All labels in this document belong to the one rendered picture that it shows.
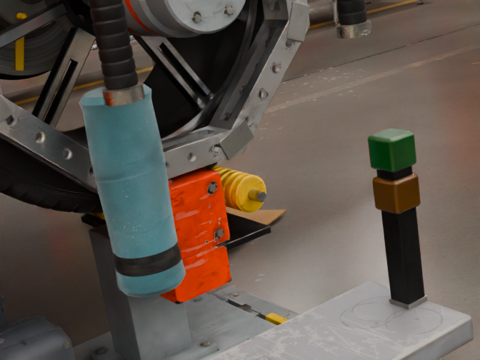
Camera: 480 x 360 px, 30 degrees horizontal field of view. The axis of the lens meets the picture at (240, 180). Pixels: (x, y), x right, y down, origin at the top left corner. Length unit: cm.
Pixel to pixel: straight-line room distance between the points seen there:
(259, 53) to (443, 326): 55
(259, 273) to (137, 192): 131
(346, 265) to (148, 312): 97
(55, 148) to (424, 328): 51
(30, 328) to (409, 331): 56
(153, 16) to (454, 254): 141
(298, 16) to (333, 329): 52
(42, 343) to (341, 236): 140
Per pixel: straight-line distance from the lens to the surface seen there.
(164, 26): 112
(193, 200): 128
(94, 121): 108
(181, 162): 127
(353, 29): 115
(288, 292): 224
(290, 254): 246
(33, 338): 129
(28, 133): 115
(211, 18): 110
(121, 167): 108
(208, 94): 141
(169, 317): 150
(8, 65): 168
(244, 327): 159
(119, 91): 95
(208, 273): 132
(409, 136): 102
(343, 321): 107
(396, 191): 102
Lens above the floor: 93
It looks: 17 degrees down
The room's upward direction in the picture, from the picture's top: 9 degrees counter-clockwise
